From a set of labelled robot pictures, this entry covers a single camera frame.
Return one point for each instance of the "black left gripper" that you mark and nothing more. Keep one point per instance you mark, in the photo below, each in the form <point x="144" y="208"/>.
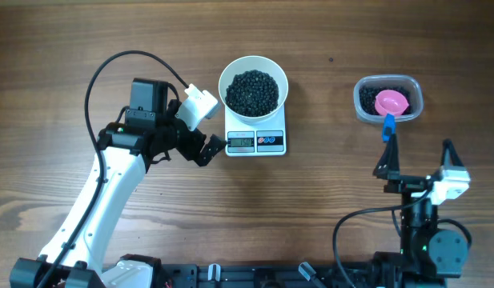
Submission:
<point x="190" y="152"/>

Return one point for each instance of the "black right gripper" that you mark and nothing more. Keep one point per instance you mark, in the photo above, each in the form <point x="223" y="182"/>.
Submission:
<point x="388" y="168"/>

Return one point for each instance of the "pink scoop with blue handle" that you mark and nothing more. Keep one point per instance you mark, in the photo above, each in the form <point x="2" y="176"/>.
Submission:
<point x="390" y="104"/>

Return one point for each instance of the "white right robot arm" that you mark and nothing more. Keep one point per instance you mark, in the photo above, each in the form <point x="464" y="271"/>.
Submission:
<point x="432" y="249"/>

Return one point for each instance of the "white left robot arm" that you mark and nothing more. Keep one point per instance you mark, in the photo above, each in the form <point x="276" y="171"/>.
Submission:
<point x="74" y="256"/>

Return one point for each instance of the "white digital kitchen scale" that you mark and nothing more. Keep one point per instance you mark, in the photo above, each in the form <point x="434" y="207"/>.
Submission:
<point x="265" y="138"/>

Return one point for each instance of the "black beans in bowl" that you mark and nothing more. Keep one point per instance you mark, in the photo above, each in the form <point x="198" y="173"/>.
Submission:
<point x="252" y="94"/>

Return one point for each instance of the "white bowl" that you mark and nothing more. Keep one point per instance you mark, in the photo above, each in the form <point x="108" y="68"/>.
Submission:
<point x="254" y="62"/>

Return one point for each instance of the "clear plastic bean container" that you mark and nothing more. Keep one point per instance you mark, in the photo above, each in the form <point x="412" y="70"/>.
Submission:
<point x="416" y="103"/>

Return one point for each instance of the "black beans in container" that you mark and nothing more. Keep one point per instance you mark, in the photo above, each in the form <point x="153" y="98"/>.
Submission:
<point x="367" y="96"/>

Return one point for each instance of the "black mounting rail base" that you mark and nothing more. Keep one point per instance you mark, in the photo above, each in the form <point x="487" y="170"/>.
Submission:
<point x="270" y="276"/>

